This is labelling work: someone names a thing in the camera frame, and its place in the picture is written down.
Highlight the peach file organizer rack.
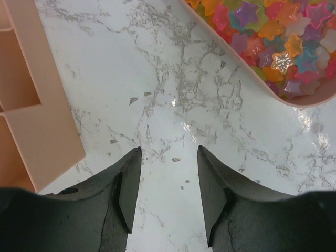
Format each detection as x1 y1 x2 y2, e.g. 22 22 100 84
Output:
1 1 85 192

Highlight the pink star candy tray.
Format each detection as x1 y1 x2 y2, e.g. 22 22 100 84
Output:
183 0 335 108

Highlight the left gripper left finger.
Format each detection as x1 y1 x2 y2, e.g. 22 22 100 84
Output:
1 147 142 251

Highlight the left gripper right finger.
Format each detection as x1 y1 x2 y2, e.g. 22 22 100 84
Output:
197 146 335 251

